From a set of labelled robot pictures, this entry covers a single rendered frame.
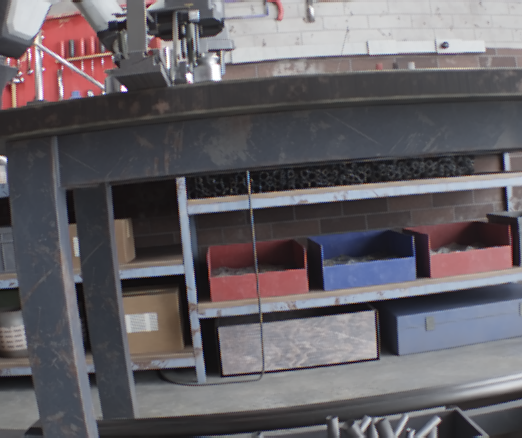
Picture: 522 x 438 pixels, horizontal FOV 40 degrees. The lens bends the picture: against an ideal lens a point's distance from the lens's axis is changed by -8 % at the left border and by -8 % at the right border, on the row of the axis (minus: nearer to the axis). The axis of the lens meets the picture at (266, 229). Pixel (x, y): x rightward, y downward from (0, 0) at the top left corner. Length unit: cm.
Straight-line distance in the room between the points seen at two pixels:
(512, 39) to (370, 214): 121
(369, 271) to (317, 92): 188
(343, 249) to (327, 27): 109
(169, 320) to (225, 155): 182
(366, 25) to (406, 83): 264
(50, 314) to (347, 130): 54
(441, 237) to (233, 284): 103
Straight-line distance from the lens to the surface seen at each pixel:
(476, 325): 311
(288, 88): 109
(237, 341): 292
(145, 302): 293
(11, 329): 308
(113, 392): 179
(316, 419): 162
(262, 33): 368
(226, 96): 109
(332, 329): 295
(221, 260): 330
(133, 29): 97
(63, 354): 119
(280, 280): 288
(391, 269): 294
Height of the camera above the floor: 74
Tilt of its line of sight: 4 degrees down
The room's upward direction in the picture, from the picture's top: 5 degrees counter-clockwise
